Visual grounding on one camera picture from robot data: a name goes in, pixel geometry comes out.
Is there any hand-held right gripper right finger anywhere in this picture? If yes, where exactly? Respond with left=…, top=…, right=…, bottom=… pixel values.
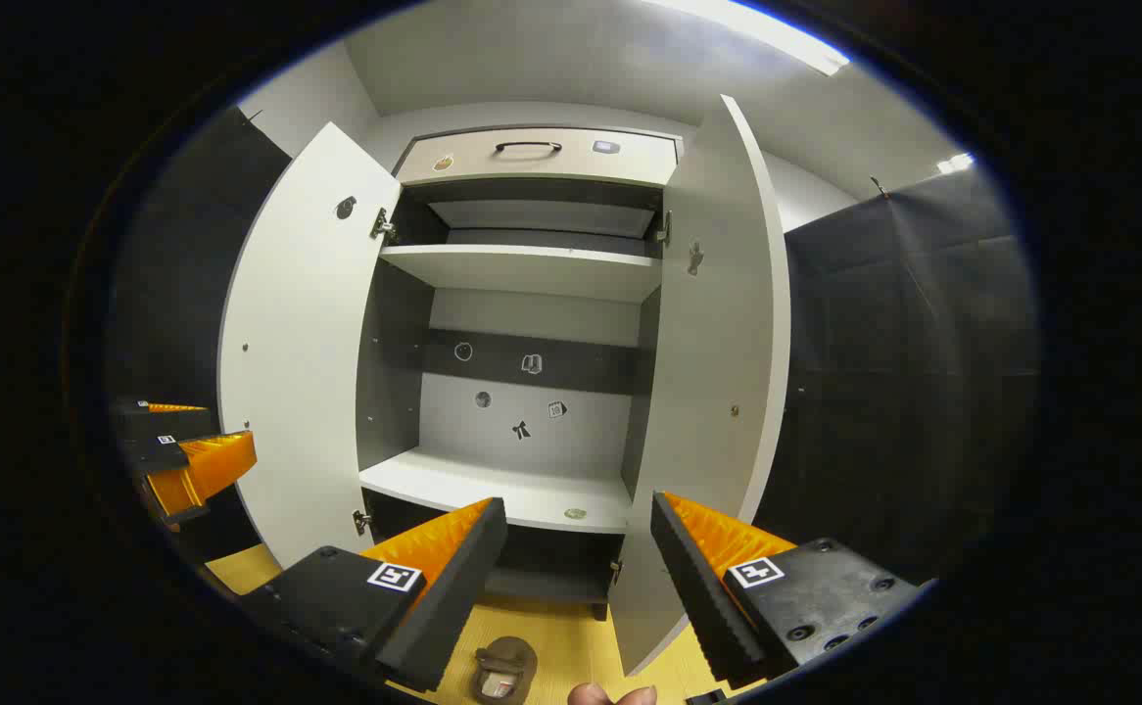
left=649, top=492, right=925, bottom=691

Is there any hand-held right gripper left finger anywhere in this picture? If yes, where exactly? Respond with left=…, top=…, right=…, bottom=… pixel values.
left=238, top=496, right=510, bottom=693

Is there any brown fuzzy shoe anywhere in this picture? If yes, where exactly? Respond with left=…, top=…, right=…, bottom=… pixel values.
left=471, top=636, right=539, bottom=705

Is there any white grey shoe cabinet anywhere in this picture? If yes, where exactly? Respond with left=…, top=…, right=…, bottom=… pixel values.
left=354, top=122, right=685, bottom=623

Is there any white shoe cabinet door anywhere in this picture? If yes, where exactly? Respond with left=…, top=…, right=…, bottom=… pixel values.
left=610, top=93, right=792, bottom=677
left=216, top=120, right=404, bottom=569

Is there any beige cabinet drawer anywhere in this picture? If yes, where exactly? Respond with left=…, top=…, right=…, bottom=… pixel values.
left=395, top=127, right=680, bottom=189

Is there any black backdrop cloth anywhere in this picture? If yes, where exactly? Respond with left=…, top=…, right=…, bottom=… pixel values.
left=752, top=168, right=1040, bottom=588
left=106, top=106, right=295, bottom=569

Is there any long ceiling light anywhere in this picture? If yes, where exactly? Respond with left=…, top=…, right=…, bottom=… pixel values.
left=644, top=0, right=851, bottom=77

